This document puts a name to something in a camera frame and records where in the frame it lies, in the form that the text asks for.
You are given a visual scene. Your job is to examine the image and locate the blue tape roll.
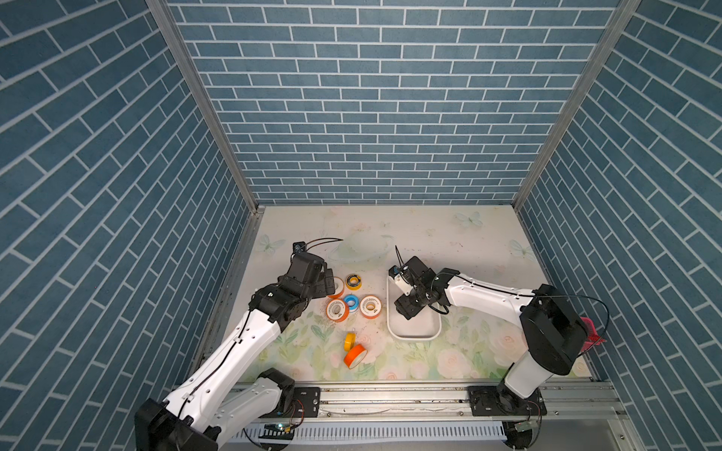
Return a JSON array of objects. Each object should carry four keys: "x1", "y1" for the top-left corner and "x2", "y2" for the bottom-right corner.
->
[{"x1": 343, "y1": 294, "x2": 360, "y2": 313}]

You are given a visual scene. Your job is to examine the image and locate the small yellow tape roll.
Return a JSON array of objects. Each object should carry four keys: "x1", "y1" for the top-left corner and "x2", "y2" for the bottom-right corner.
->
[{"x1": 343, "y1": 333, "x2": 355, "y2": 353}]

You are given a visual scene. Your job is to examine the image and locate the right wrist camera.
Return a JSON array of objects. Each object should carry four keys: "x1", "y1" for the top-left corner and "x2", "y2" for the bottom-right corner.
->
[{"x1": 389, "y1": 269, "x2": 414, "y2": 296}]

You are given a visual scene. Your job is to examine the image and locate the white storage box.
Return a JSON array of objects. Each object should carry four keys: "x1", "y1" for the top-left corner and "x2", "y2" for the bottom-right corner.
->
[{"x1": 387, "y1": 277, "x2": 442, "y2": 341}]

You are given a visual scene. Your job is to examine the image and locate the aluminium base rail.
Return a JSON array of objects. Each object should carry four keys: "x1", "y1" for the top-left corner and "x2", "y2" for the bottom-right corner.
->
[{"x1": 296, "y1": 378, "x2": 628, "y2": 425}]

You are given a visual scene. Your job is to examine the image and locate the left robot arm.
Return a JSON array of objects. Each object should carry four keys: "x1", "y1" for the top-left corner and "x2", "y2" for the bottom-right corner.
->
[{"x1": 135, "y1": 252, "x2": 335, "y2": 450}]

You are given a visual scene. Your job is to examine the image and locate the yellow black tape roll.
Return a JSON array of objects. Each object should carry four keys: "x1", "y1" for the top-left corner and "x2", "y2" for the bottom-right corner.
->
[{"x1": 345, "y1": 274, "x2": 362, "y2": 291}]

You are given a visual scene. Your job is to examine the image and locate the pink basket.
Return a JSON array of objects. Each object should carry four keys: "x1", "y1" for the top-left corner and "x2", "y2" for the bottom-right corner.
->
[{"x1": 581, "y1": 317, "x2": 605, "y2": 354}]

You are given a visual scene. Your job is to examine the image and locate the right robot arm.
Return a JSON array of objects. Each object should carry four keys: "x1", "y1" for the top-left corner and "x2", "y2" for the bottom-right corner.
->
[{"x1": 388, "y1": 257, "x2": 589, "y2": 416}]

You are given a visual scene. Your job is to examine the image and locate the orange sealing tape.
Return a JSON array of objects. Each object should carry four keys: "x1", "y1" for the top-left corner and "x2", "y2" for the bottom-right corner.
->
[
  {"x1": 330, "y1": 276, "x2": 346, "y2": 299},
  {"x1": 359, "y1": 295, "x2": 383, "y2": 319},
  {"x1": 325, "y1": 299, "x2": 350, "y2": 323}
]

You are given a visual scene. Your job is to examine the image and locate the orange tape roll on edge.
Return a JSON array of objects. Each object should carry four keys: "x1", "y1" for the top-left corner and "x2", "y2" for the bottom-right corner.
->
[{"x1": 344, "y1": 344, "x2": 368, "y2": 369}]

